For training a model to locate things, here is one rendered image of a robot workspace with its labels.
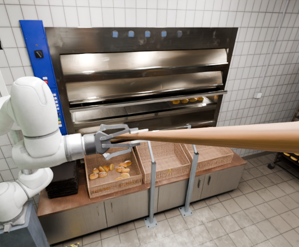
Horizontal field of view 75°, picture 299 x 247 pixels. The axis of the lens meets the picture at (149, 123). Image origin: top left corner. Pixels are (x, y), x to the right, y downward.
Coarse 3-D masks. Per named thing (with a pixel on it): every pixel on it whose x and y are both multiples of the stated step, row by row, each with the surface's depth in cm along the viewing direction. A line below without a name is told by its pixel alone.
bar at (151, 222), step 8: (168, 128) 204; (176, 128) 207; (152, 160) 191; (152, 168) 191; (192, 168) 214; (152, 176) 197; (192, 176) 218; (152, 184) 203; (192, 184) 226; (152, 192) 209; (152, 200) 216; (152, 208) 222; (184, 208) 250; (152, 216) 230; (184, 216) 245; (152, 224) 235
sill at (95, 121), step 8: (200, 104) 257; (208, 104) 258; (216, 104) 259; (144, 112) 233; (152, 112) 234; (160, 112) 235; (168, 112) 239; (176, 112) 243; (88, 120) 214; (96, 120) 214; (104, 120) 216; (112, 120) 219; (120, 120) 222
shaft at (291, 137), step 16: (208, 128) 31; (224, 128) 27; (240, 128) 24; (256, 128) 22; (272, 128) 20; (288, 128) 18; (192, 144) 36; (208, 144) 31; (224, 144) 27; (240, 144) 24; (256, 144) 21; (272, 144) 20; (288, 144) 18
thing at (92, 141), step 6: (96, 132) 70; (102, 132) 70; (84, 138) 66; (90, 138) 66; (96, 138) 69; (84, 144) 65; (90, 144) 66; (96, 144) 69; (102, 144) 69; (90, 150) 66; (96, 150) 67; (102, 150) 69
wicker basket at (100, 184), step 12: (96, 156) 228; (120, 156) 238; (132, 156) 233; (132, 168) 235; (96, 180) 217; (108, 180) 217; (120, 180) 199; (132, 180) 206; (96, 192) 196; (108, 192) 202
